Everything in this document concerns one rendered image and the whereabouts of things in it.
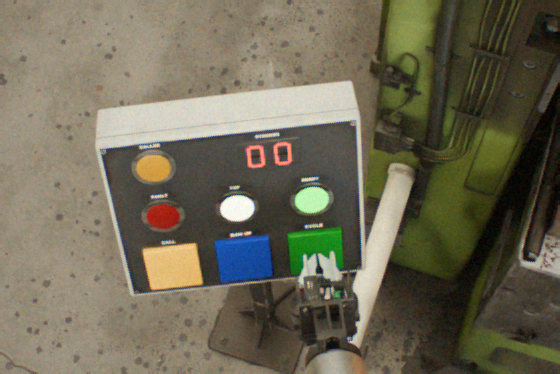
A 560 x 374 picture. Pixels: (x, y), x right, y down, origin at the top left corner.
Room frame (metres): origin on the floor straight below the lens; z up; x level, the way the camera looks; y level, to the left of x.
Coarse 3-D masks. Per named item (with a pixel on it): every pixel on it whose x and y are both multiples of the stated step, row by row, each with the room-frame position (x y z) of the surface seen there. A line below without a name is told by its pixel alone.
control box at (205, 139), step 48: (240, 96) 0.60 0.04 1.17; (288, 96) 0.59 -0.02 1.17; (336, 96) 0.58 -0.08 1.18; (96, 144) 0.53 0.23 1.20; (144, 144) 0.53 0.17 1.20; (192, 144) 0.53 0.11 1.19; (240, 144) 0.52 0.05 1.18; (336, 144) 0.52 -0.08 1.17; (144, 192) 0.49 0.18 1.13; (192, 192) 0.49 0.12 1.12; (240, 192) 0.48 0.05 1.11; (288, 192) 0.48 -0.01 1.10; (336, 192) 0.48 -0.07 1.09; (144, 240) 0.44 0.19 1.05; (192, 240) 0.44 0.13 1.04; (144, 288) 0.40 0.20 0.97; (192, 288) 0.40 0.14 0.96
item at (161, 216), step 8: (152, 208) 0.47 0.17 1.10; (160, 208) 0.47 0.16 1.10; (168, 208) 0.47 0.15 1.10; (152, 216) 0.47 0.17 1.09; (160, 216) 0.46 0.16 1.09; (168, 216) 0.46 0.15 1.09; (176, 216) 0.46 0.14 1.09; (152, 224) 0.46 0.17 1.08; (160, 224) 0.46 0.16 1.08; (168, 224) 0.46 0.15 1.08
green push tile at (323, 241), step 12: (336, 228) 0.44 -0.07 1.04; (288, 240) 0.43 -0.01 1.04; (300, 240) 0.43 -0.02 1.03; (312, 240) 0.43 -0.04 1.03; (324, 240) 0.43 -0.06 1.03; (336, 240) 0.43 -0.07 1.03; (300, 252) 0.42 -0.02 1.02; (312, 252) 0.42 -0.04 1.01; (324, 252) 0.42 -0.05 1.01; (336, 252) 0.42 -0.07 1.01; (300, 264) 0.41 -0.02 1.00; (336, 264) 0.41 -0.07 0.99
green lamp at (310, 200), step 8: (304, 192) 0.48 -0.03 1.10; (312, 192) 0.48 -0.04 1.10; (320, 192) 0.48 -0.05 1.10; (296, 200) 0.47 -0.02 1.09; (304, 200) 0.47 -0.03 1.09; (312, 200) 0.47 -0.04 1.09; (320, 200) 0.47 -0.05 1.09; (304, 208) 0.46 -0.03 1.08; (312, 208) 0.46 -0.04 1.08; (320, 208) 0.46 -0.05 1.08
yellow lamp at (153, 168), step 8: (144, 160) 0.51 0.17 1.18; (152, 160) 0.51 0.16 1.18; (160, 160) 0.51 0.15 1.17; (136, 168) 0.51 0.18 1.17; (144, 168) 0.51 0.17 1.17; (152, 168) 0.51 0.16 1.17; (160, 168) 0.51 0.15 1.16; (168, 168) 0.51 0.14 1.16; (144, 176) 0.50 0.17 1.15; (152, 176) 0.50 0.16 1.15; (160, 176) 0.50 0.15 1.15
